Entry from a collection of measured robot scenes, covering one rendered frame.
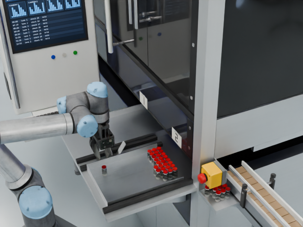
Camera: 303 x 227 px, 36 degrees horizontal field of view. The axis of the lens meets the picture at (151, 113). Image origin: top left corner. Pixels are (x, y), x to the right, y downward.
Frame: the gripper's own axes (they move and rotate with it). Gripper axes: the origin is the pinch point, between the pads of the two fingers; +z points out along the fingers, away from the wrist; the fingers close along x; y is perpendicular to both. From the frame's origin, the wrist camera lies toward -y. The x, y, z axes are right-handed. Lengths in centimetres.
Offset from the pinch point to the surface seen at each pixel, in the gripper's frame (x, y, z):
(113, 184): 1.0, 8.3, 10.2
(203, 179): 29.0, 33.9, -2.2
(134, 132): 23.9, -22.0, 10.4
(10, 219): -40, -84, 99
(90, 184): -7.6, 3.7, 10.4
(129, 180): 8.2, 8.8, 10.2
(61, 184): -1, -101, 99
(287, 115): 73, 27, -14
